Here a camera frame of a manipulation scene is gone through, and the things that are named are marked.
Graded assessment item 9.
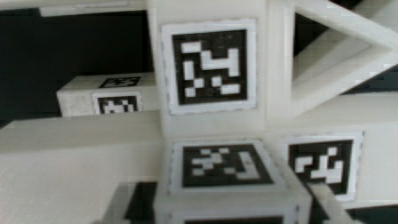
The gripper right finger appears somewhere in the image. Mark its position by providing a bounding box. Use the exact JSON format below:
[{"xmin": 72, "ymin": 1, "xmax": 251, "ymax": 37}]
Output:
[{"xmin": 305, "ymin": 183, "xmax": 362, "ymax": 224}]

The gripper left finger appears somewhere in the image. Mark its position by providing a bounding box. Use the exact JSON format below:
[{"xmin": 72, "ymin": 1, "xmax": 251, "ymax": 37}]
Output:
[{"xmin": 93, "ymin": 182, "xmax": 156, "ymax": 224}]

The white tagged cube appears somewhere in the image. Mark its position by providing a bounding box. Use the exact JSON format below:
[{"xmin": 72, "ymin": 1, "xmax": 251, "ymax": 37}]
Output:
[{"xmin": 152, "ymin": 139, "xmax": 310, "ymax": 224}]

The white chair leg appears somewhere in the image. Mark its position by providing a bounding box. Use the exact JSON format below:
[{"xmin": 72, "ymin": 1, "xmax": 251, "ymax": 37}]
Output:
[{"xmin": 56, "ymin": 72, "xmax": 159, "ymax": 117}]

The white chair back part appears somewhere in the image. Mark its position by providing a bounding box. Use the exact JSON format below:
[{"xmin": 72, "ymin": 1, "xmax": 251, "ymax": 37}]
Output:
[{"xmin": 33, "ymin": 0, "xmax": 398, "ymax": 209}]

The white chair seat part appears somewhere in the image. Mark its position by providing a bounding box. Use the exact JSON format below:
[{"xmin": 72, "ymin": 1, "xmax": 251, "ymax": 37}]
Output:
[{"xmin": 0, "ymin": 120, "xmax": 163, "ymax": 224}]

